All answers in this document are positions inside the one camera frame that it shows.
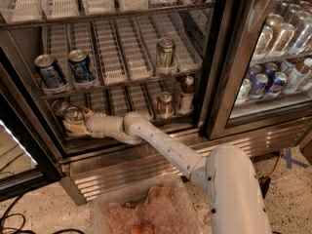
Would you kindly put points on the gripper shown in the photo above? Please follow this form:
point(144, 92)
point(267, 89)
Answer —
point(95, 125)

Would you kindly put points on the black power adapter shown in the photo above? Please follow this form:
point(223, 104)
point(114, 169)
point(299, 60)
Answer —
point(264, 183)

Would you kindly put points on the brown drink bottle white cap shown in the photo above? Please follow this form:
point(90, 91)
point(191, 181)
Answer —
point(187, 91)

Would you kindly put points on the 7up can behind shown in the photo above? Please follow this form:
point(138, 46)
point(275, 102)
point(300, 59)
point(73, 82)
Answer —
point(59, 106)

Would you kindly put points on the green 7up can front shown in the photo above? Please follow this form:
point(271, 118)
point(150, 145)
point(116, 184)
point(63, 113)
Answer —
point(73, 115)

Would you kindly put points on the blue Pepsi can right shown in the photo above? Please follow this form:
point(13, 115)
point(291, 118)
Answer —
point(275, 85)

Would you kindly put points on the silver can upper shelf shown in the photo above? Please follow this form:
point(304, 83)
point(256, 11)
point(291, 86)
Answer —
point(263, 42)

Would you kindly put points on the brown gold can bottom shelf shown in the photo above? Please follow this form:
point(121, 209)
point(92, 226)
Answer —
point(165, 105)

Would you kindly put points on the green gold can middle shelf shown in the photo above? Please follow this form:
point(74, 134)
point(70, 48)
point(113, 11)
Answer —
point(165, 52)

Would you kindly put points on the clear plastic bin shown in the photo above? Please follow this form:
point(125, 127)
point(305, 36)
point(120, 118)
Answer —
point(160, 204)

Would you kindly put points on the blue tape cross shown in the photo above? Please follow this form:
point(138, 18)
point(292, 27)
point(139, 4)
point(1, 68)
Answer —
point(290, 161)

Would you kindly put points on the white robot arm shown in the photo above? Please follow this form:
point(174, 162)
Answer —
point(227, 174)

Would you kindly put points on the blue Pepsi can left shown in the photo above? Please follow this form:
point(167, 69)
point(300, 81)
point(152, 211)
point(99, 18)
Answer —
point(50, 71)

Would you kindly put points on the white can lower left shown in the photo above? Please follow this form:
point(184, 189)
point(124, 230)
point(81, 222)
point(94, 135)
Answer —
point(244, 90)

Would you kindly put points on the red Coca-Cola can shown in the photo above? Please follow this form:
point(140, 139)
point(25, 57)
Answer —
point(142, 229)

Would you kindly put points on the steel fridge base grille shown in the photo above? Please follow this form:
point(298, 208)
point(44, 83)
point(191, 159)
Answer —
point(89, 175)

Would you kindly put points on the fridge glass door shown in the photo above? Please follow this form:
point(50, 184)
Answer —
point(287, 52)

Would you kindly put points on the blue Pepsi can in door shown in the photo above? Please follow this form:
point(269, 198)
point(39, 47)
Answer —
point(258, 85)

